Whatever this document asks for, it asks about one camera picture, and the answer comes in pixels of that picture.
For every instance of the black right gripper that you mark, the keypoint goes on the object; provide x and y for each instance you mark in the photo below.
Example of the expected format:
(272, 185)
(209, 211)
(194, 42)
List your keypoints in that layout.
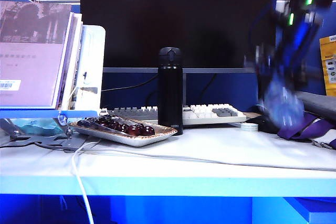
(291, 32)

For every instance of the clear mineral water bottle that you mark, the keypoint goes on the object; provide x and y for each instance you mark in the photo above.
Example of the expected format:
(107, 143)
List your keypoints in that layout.
(283, 103)

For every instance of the black thermos flask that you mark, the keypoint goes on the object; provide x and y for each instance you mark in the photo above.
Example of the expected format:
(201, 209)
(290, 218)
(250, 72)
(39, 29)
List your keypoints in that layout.
(170, 98)

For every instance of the yellow package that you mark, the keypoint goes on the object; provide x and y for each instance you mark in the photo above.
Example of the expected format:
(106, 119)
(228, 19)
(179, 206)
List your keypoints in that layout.
(328, 66)

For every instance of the grey laptop sleeve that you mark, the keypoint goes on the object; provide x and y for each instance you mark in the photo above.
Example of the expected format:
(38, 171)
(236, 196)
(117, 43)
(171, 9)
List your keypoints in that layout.
(320, 103)

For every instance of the black computer mouse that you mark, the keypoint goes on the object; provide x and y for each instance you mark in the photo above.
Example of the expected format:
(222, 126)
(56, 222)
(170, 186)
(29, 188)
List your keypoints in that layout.
(258, 125)

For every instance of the white tape roll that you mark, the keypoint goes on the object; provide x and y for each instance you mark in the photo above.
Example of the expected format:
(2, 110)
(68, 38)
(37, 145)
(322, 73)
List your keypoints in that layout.
(249, 127)

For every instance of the purple and white cloth bag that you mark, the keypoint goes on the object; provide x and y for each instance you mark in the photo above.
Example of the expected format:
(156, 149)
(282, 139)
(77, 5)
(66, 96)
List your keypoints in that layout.
(315, 129)

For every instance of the white and grey keyboard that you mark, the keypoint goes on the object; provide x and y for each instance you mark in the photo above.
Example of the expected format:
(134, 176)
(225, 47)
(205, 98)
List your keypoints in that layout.
(207, 110)

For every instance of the light grey desk mat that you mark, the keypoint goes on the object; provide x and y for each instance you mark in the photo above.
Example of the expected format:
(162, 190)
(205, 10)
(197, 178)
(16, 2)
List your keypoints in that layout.
(210, 146)

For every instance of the black computer monitor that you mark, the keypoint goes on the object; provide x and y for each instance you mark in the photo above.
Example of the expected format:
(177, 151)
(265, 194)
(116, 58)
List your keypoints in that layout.
(173, 19)

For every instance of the dark red cherry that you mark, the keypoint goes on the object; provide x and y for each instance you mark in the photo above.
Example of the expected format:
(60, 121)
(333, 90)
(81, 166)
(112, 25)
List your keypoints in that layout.
(147, 130)
(113, 124)
(123, 127)
(101, 121)
(134, 130)

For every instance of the silver tray with woven rim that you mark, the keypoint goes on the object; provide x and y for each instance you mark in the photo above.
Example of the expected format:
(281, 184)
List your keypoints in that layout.
(143, 140)

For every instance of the white binder folder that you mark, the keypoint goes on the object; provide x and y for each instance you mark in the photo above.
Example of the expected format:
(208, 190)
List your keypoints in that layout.
(91, 58)

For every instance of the thin white-edged book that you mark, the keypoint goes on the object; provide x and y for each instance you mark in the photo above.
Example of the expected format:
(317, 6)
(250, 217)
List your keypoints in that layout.
(71, 64)

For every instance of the blue and metal book stand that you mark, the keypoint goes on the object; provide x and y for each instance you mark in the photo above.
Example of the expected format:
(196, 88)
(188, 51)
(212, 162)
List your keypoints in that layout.
(39, 113)

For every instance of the purple cover book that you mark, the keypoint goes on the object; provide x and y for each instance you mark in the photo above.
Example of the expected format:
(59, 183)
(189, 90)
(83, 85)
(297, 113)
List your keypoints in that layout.
(29, 64)

